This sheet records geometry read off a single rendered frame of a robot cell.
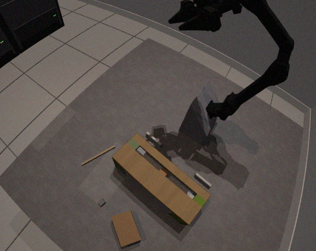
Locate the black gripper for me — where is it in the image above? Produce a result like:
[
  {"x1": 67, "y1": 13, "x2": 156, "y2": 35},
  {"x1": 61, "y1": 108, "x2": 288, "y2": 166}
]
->
[{"x1": 168, "y1": 0, "x2": 225, "y2": 32}]

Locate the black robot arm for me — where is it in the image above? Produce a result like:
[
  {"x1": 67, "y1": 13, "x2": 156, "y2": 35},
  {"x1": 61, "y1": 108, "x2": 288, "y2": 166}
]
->
[{"x1": 206, "y1": 0, "x2": 294, "y2": 120}]

